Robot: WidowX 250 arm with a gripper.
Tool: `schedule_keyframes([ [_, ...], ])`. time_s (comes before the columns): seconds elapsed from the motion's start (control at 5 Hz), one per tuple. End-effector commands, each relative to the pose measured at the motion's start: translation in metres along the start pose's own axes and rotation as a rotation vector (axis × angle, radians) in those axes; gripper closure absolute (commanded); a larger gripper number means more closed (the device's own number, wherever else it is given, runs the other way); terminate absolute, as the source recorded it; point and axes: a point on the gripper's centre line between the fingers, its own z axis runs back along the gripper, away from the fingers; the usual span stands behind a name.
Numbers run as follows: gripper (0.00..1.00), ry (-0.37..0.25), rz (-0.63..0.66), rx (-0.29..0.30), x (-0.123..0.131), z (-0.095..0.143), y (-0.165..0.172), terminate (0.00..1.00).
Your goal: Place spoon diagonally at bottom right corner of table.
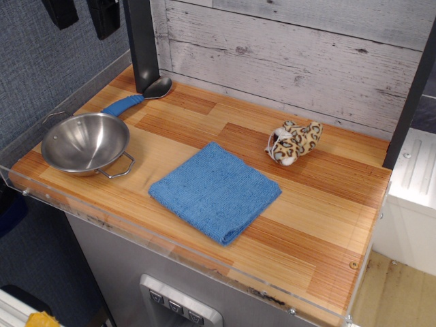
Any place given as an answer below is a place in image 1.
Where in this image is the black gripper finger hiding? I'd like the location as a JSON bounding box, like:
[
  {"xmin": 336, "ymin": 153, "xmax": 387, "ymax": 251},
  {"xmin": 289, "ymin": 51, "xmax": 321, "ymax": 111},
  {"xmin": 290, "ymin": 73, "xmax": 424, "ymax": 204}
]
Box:
[
  {"xmin": 42, "ymin": 0, "xmax": 79, "ymax": 30},
  {"xmin": 87, "ymin": 0, "xmax": 120, "ymax": 40}
]

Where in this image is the blue handled metal spoon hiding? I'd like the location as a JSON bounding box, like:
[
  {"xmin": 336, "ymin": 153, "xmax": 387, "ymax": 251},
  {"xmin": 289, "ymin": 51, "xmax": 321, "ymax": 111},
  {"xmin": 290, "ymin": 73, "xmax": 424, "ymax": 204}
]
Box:
[{"xmin": 102, "ymin": 77, "xmax": 172, "ymax": 116}]

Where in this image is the stainless steel bowl with handles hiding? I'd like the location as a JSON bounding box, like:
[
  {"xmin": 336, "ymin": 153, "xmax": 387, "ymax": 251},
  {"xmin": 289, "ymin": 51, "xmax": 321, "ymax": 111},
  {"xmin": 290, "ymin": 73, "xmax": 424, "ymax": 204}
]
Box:
[{"xmin": 41, "ymin": 112, "xmax": 136, "ymax": 178}]

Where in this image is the folded blue cloth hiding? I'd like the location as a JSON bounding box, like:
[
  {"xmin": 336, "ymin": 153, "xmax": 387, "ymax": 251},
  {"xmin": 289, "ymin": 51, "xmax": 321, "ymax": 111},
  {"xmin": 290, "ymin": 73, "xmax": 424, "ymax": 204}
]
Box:
[{"xmin": 149, "ymin": 142, "xmax": 281, "ymax": 246}]

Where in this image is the leopard print plush toy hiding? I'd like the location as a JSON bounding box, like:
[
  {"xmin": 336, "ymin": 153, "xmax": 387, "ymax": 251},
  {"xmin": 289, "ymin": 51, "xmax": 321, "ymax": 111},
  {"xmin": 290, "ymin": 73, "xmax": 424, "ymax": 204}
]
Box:
[{"xmin": 265, "ymin": 121, "xmax": 324, "ymax": 166}]

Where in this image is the silver cabinet with dispenser panel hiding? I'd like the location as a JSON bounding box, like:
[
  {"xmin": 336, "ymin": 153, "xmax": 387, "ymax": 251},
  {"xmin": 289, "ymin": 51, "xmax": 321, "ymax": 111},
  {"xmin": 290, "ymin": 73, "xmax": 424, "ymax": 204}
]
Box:
[{"xmin": 67, "ymin": 215, "xmax": 343, "ymax": 326}]

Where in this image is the yellow tape object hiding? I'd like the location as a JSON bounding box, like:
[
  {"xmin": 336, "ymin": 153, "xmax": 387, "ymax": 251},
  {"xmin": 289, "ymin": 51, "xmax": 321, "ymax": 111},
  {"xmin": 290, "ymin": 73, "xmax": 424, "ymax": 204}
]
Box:
[{"xmin": 25, "ymin": 311, "xmax": 61, "ymax": 327}]

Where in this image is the white side unit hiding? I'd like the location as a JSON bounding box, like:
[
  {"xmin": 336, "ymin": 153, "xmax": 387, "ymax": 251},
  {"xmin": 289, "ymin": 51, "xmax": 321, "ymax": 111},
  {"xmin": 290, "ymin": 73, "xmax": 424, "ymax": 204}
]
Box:
[{"xmin": 372, "ymin": 128, "xmax": 435, "ymax": 275}]

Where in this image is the dark left vertical post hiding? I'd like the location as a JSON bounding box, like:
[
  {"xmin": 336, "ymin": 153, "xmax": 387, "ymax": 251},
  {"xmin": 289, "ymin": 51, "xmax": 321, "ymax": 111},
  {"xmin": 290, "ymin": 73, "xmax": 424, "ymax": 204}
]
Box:
[{"xmin": 123, "ymin": 0, "xmax": 160, "ymax": 93}]

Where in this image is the dark vertical post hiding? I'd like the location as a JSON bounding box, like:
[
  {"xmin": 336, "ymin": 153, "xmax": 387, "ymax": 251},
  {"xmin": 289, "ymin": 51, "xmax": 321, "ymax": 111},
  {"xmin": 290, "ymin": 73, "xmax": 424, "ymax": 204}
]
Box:
[
  {"xmin": 123, "ymin": 0, "xmax": 160, "ymax": 93},
  {"xmin": 382, "ymin": 22, "xmax": 435, "ymax": 170}
]

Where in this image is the dark right vertical post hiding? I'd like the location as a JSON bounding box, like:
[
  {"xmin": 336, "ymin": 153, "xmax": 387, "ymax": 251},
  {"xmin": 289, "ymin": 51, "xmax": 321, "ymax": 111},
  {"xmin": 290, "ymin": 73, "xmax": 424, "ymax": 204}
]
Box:
[{"xmin": 382, "ymin": 22, "xmax": 435, "ymax": 170}]

